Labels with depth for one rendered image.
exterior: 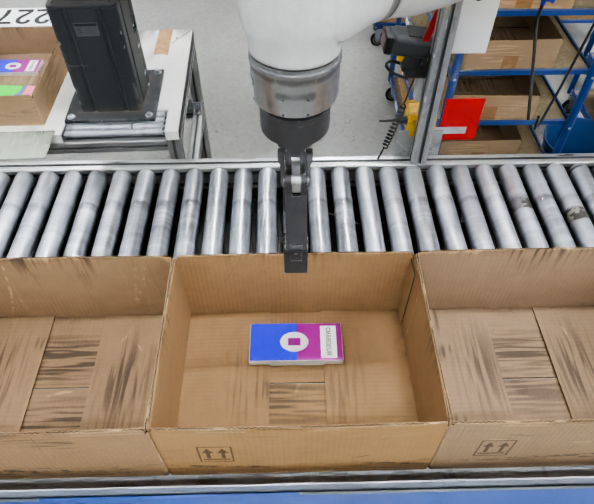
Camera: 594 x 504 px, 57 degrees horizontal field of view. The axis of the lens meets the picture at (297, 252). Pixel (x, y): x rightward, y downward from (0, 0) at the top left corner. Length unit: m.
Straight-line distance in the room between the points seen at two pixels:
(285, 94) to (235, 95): 2.57
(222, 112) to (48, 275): 2.10
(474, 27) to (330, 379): 0.85
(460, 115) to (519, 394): 0.79
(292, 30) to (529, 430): 0.58
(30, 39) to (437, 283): 1.57
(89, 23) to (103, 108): 0.26
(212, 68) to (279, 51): 2.84
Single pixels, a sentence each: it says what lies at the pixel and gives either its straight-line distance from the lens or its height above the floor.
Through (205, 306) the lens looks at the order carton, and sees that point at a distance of 1.01.
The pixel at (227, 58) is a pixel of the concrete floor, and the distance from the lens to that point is 3.43.
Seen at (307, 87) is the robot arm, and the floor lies 1.44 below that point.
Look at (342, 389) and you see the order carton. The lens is 0.94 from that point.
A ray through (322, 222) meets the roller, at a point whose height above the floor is 0.75.
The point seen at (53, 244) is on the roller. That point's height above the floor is 0.74.
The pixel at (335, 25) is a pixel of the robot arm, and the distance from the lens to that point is 0.51.
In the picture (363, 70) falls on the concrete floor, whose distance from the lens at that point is 3.32.
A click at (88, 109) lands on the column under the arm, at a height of 0.77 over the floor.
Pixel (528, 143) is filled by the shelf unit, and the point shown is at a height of 0.34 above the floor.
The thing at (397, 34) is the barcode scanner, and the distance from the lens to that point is 1.37.
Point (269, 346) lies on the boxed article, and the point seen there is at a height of 0.90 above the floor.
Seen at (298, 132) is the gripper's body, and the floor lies 1.38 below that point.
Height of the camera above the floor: 1.73
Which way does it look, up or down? 50 degrees down
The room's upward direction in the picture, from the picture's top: straight up
